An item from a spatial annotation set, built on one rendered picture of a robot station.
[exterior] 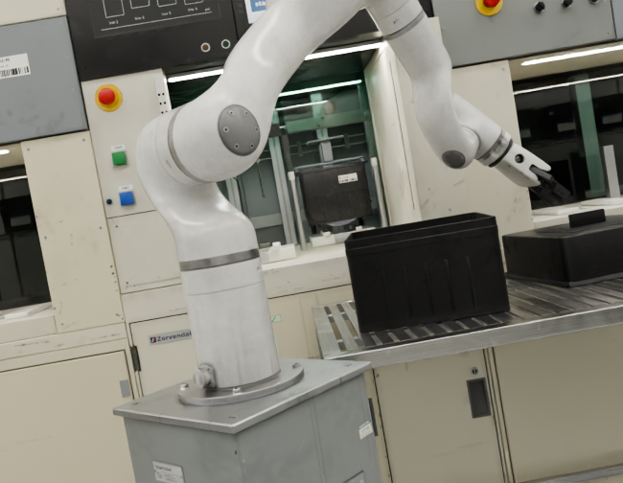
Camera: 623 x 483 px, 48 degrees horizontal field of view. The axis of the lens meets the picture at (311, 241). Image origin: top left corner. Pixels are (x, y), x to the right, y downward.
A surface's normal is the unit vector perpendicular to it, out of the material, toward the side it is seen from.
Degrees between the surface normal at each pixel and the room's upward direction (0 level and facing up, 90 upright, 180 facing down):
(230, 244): 89
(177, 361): 90
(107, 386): 90
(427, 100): 77
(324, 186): 90
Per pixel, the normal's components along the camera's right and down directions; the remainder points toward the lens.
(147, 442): -0.67, 0.15
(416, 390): 0.04, 0.04
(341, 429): 0.72, -0.09
